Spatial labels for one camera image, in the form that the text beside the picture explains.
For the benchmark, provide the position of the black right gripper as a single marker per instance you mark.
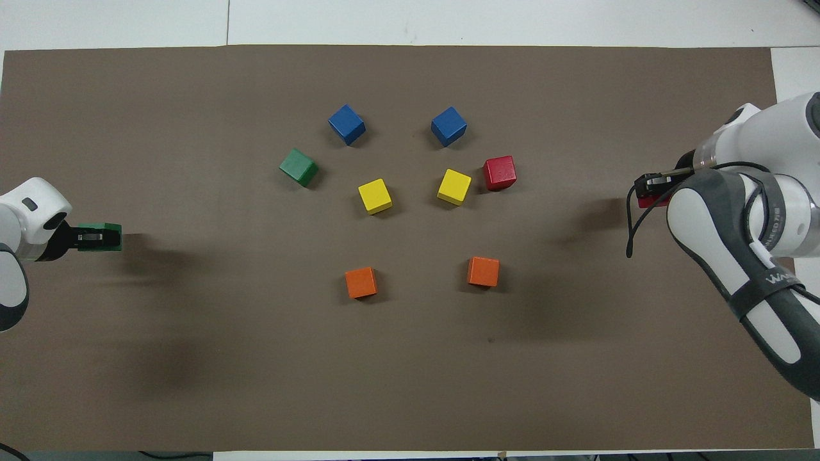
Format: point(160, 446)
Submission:
point(687, 161)

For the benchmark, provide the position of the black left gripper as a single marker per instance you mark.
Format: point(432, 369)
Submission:
point(64, 240)

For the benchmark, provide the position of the green wooden cube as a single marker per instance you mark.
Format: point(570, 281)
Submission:
point(96, 226)
point(298, 167)

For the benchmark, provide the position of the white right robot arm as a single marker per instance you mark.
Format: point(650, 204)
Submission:
point(762, 269)

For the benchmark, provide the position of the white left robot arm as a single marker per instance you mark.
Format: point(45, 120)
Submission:
point(29, 214)

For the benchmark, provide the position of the orange wooden cube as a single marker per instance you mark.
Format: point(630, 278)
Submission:
point(360, 282)
point(483, 271)

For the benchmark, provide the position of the yellow wooden cube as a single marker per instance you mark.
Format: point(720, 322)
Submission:
point(454, 186)
point(375, 195)

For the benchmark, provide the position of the blue wooden cube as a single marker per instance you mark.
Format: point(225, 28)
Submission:
point(346, 124)
point(448, 126)

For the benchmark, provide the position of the brown paper mat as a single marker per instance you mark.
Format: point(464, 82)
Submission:
point(410, 371)

